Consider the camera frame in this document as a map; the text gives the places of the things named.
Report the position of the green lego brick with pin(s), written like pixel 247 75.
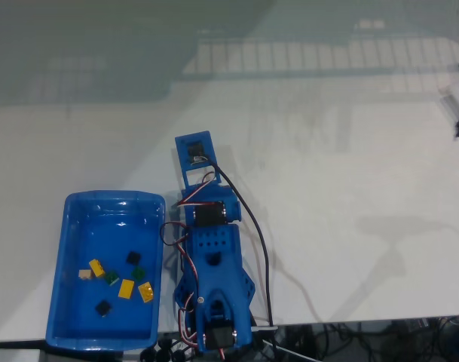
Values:
pixel 138 273
pixel 111 278

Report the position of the yellow lego brick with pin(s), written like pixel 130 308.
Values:
pixel 146 292
pixel 126 288
pixel 97 267

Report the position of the beige lego brick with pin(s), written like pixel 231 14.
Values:
pixel 86 274

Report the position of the black lego brick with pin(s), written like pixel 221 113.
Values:
pixel 103 308
pixel 133 258

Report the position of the blue plastic bin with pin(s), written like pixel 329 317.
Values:
pixel 101 234

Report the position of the black knobs under table edge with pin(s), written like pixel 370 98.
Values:
pixel 163 345

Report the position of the blue gripper camera mount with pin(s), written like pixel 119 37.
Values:
pixel 181 151

